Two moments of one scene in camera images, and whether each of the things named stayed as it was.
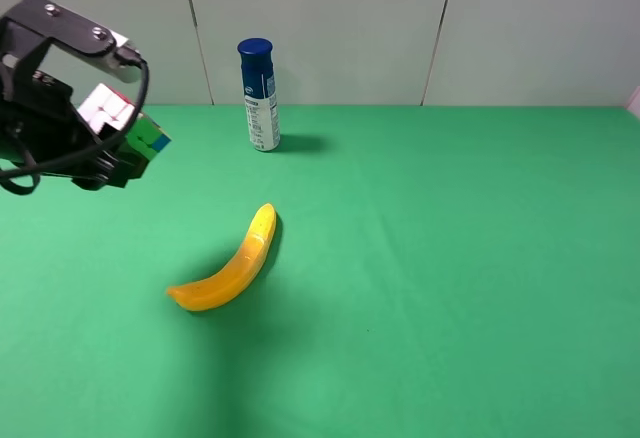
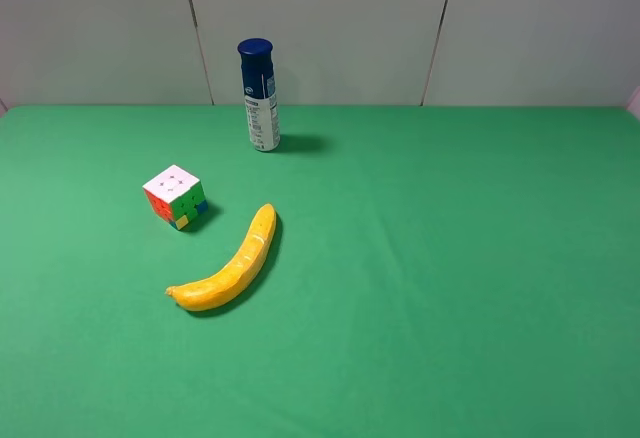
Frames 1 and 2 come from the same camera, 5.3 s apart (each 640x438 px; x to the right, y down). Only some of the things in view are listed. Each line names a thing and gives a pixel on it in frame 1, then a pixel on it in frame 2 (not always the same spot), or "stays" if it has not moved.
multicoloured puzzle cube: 106,105 to 176,196
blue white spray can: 260,93 stays
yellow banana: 248,262 stays
